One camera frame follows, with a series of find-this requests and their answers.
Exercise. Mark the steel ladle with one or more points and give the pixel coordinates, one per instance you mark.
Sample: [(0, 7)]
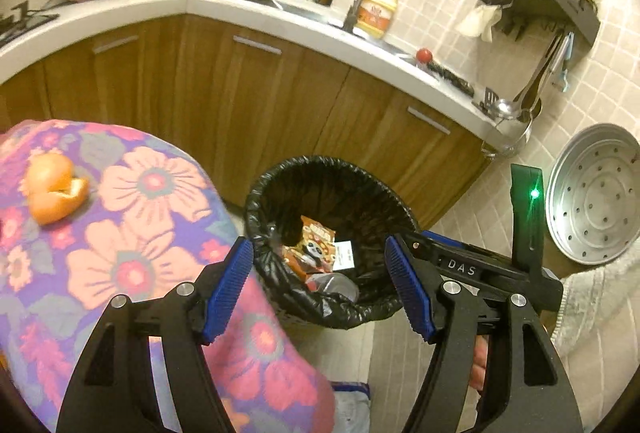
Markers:
[(505, 107)]

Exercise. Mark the light blue cloth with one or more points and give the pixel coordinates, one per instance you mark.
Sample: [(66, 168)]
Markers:
[(352, 405)]

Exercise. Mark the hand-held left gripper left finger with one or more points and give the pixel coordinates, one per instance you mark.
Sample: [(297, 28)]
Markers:
[(227, 293)]

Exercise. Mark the dark knobbly strip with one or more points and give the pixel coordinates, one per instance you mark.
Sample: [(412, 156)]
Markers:
[(452, 78)]

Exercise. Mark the person's right hand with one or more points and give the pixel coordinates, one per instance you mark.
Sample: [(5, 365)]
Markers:
[(481, 363)]

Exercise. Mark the floral blanket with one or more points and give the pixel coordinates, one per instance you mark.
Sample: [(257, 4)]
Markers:
[(135, 233)]

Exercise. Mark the orange peel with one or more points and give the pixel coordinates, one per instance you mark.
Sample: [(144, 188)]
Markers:
[(52, 193)]

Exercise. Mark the white hanging rag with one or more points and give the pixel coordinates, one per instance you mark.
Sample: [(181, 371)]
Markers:
[(480, 23)]

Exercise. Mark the white bin with black bag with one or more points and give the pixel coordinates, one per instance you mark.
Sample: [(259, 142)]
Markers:
[(365, 208)]

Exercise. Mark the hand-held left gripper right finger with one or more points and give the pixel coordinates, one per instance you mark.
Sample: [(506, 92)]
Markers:
[(407, 288)]

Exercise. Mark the wooden base cabinet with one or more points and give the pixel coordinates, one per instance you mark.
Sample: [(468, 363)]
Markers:
[(250, 98)]

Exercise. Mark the black gas stove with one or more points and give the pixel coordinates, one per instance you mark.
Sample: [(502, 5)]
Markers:
[(22, 23)]

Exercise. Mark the yellow dish soap bottle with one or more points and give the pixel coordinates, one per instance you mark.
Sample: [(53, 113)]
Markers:
[(377, 13)]

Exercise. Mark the perforated steel steamer tray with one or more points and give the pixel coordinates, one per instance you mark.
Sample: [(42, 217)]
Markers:
[(595, 193)]

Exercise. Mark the blue hanging peeler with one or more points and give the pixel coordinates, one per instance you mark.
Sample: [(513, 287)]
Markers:
[(565, 63)]

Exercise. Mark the panda print snack packet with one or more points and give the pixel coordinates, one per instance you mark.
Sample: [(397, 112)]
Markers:
[(312, 243)]

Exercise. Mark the red tomato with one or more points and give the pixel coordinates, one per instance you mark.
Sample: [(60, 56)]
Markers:
[(424, 55)]

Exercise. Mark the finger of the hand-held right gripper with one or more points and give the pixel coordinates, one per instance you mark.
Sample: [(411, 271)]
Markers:
[(420, 249), (450, 241)]

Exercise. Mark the steel sink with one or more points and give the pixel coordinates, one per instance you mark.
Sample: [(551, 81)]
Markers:
[(300, 5)]

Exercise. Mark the dark wall shelf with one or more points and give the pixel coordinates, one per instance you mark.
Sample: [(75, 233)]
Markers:
[(545, 5)]

